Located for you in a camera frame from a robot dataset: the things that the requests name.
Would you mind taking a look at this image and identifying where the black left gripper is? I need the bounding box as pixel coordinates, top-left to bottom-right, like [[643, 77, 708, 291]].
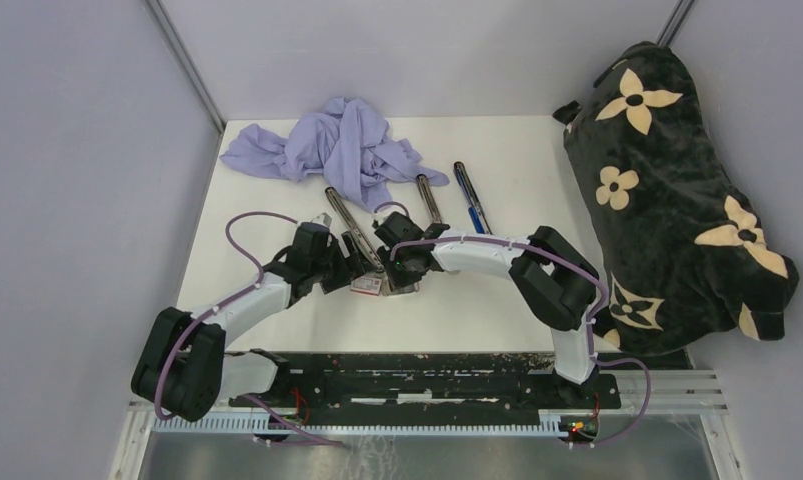
[[310, 231, 376, 294]]

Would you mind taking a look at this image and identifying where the red white staple box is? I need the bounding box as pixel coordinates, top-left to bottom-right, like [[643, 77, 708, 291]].
[[350, 275, 383, 296]]

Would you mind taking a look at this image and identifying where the beige black stapler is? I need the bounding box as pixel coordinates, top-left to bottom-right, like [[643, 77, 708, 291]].
[[325, 187, 384, 272], [416, 174, 443, 223]]

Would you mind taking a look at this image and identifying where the blue stapler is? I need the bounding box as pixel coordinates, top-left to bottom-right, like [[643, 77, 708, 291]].
[[453, 161, 492, 234]]

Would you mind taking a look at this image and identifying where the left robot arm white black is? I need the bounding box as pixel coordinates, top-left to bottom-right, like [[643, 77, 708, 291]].
[[130, 222, 366, 421]]

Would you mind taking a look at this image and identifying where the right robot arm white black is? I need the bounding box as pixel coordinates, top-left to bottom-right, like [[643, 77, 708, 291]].
[[372, 211, 609, 408]]

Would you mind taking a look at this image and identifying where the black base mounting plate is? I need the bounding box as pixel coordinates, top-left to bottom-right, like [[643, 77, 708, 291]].
[[258, 352, 622, 427]]

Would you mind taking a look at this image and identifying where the purple crumpled cloth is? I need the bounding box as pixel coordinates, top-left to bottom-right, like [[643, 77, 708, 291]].
[[220, 97, 450, 212]]

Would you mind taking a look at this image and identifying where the black floral plush pillow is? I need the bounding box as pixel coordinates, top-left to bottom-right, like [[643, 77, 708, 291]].
[[554, 42, 800, 356]]

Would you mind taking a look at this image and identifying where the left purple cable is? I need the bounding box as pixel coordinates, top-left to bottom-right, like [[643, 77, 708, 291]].
[[152, 211, 349, 449]]

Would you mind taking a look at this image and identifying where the purple cable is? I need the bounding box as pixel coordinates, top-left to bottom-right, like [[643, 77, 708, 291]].
[[373, 201, 654, 449], [152, 211, 349, 449]]

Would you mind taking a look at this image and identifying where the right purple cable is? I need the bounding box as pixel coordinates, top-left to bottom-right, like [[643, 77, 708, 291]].
[[373, 201, 654, 449]]

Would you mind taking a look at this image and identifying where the aluminium rail frame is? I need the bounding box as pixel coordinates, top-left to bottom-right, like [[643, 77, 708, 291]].
[[108, 370, 740, 479]]

